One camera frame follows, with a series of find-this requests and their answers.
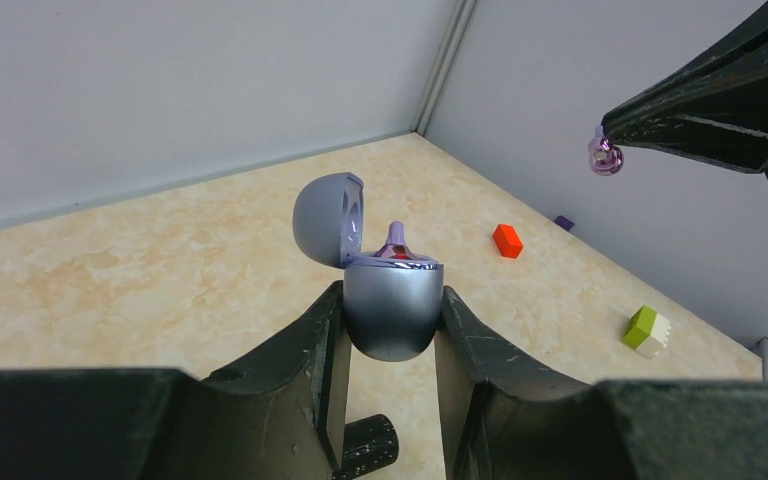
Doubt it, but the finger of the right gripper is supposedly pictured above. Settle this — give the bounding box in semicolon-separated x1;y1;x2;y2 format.
601;1;768;180

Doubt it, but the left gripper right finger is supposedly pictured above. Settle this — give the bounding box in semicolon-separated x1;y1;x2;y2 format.
434;287;768;479

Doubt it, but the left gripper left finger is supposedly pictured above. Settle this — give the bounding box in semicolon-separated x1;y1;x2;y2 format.
0;282;351;479

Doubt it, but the purple earbud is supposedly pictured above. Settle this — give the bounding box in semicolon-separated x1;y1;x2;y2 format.
588;125;624;176
373;221;425;261

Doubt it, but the lavender earbud charging case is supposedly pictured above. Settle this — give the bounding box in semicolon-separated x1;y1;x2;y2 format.
292;172;444;362

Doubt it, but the black glitter microphone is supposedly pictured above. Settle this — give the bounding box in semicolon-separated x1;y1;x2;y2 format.
332;414;399;480

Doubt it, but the green white toy brick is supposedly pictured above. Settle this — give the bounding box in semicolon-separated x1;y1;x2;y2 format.
622;305;671;359

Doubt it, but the red block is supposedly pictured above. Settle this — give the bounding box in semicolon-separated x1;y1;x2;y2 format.
492;224;524;259

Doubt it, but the purple small object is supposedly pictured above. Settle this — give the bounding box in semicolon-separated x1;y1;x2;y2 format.
554;215;575;231

